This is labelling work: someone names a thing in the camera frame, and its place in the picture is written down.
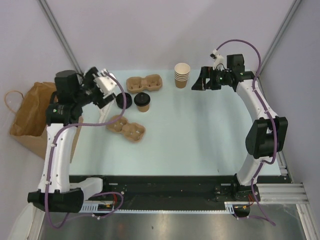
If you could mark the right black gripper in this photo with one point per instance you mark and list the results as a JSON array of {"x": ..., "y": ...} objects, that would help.
[{"x": 206, "y": 73}]

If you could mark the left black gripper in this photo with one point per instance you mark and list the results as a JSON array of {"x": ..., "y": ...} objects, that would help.
[{"x": 88, "y": 79}]

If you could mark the black coffee cup lid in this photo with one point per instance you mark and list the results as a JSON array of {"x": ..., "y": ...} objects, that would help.
[{"x": 142, "y": 99}]

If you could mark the single brown paper cup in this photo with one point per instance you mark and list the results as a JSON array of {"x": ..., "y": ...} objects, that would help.
[{"x": 143, "y": 108}]

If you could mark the brown pulp cup carrier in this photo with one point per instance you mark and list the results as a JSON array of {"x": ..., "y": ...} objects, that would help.
[{"x": 131, "y": 131}]

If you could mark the brown paper bag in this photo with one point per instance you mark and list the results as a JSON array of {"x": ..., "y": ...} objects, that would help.
[{"x": 29, "y": 125}]

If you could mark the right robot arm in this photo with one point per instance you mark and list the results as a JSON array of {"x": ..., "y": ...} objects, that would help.
[{"x": 267, "y": 134}]

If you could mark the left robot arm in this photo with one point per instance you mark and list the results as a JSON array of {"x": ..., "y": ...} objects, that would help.
[{"x": 73, "y": 91}]

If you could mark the white wrapped straw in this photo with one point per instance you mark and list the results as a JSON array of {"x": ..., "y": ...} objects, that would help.
[{"x": 104, "y": 112}]

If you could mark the stack of black lids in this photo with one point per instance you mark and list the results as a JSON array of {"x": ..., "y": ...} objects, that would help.
[{"x": 122, "y": 101}]

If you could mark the stack of paper cups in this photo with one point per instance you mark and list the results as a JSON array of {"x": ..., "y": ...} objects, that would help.
[{"x": 181, "y": 74}]

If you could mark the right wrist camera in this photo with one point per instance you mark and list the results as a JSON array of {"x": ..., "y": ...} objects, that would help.
[{"x": 218, "y": 59}]

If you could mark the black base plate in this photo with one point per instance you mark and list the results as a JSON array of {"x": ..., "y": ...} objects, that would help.
[{"x": 174, "y": 193}]

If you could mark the white cable duct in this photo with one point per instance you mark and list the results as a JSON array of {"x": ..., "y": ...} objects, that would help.
[{"x": 92, "y": 208}]

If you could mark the aluminium frame rail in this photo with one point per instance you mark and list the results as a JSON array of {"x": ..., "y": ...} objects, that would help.
[{"x": 280, "y": 192}]

